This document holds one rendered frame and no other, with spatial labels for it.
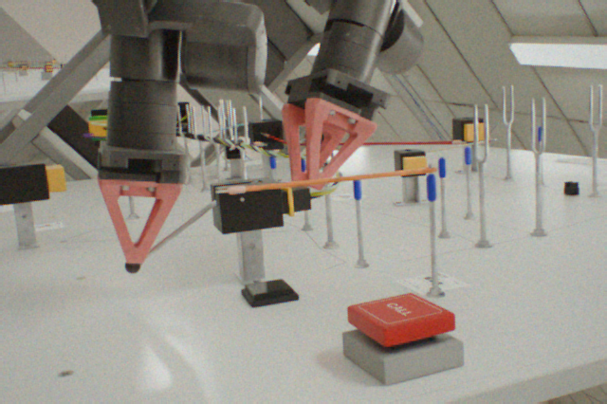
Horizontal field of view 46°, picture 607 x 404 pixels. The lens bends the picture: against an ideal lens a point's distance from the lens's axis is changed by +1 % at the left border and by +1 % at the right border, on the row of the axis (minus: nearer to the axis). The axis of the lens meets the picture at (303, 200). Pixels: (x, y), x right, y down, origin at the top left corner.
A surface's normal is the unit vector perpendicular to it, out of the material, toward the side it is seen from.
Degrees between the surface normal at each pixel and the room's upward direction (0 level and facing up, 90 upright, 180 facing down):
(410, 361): 90
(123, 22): 135
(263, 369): 49
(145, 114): 96
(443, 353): 90
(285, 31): 90
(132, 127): 105
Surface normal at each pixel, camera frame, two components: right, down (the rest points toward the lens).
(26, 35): 0.47, 0.21
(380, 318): -0.07, -0.98
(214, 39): -0.13, 0.67
